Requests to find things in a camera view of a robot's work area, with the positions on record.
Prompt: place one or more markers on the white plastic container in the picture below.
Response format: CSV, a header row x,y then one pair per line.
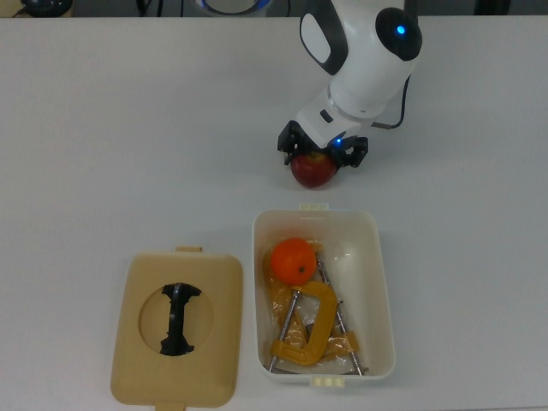
x,y
364,265

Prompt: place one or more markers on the clear plastic bag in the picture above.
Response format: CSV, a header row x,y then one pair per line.
x,y
280,301

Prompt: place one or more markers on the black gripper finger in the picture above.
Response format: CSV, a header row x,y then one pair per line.
x,y
290,140
354,153

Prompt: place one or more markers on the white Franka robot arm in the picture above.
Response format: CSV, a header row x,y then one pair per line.
x,y
364,73

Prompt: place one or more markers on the red apple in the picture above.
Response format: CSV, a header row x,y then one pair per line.
x,y
313,172

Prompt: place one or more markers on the bagged yellow C-clamp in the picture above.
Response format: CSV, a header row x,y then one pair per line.
x,y
352,338

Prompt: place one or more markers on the orange fruit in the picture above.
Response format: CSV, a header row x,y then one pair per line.
x,y
292,260

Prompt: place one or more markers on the black round device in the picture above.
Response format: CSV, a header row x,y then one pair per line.
x,y
45,4

